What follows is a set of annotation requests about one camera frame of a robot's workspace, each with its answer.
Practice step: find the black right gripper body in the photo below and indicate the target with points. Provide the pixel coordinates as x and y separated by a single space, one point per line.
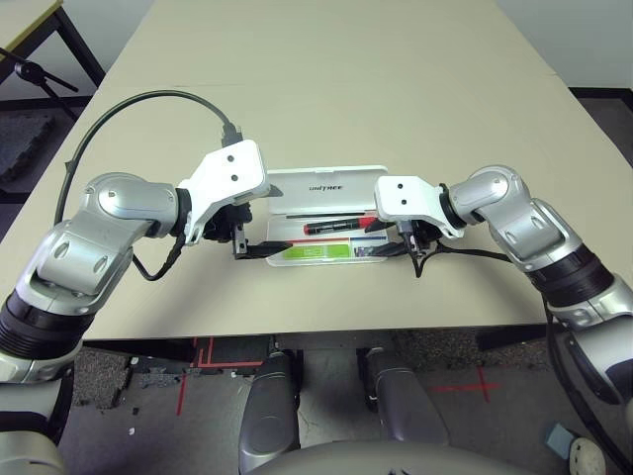
420 232

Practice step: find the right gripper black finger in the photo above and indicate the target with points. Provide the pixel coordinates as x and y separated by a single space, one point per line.
393 250
378 226

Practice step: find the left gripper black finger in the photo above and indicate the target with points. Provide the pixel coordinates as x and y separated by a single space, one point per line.
273 193
262 249

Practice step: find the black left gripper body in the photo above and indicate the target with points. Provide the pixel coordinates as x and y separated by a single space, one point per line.
225 225

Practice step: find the small purple eraser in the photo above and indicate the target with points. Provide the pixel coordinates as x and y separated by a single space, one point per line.
363 252

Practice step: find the black marker with red cap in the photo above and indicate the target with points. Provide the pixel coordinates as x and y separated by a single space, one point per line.
331 226

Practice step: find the white plastic pencil case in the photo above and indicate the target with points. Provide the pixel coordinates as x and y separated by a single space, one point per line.
326 180

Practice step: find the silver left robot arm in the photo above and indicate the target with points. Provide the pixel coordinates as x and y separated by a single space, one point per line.
118 198

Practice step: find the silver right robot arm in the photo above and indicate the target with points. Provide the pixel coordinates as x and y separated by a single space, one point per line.
499 193

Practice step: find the red floor tape lines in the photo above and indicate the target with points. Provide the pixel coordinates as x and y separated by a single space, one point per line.
207 366

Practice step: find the grey robot right leg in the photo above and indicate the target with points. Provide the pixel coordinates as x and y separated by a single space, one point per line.
405 406

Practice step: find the grey robot leg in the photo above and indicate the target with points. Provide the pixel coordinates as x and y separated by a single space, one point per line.
272 410
405 406

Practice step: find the grey robot left leg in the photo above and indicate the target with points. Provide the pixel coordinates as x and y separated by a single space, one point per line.
272 410

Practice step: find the red floor tape cross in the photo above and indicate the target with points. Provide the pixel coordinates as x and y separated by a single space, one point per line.
484 388

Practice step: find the grey robot torso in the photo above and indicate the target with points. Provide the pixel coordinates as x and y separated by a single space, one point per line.
386 460

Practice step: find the black foam floor mat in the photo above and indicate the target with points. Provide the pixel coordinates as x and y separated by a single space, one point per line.
25 143

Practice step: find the small blue box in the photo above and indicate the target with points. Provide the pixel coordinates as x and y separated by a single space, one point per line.
561 439

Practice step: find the black tripod stand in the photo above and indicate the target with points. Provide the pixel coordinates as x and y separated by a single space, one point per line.
27 71

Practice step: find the white round object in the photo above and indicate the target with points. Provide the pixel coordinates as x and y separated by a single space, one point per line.
588 457

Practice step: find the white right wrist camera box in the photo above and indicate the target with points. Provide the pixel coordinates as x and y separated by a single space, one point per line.
405 198

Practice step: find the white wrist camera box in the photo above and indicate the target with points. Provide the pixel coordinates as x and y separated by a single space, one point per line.
227 173
405 198

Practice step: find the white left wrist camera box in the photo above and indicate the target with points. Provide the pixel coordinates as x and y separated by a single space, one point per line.
227 173

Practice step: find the beige side table black frame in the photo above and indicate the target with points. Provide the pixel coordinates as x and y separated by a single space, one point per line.
25 22

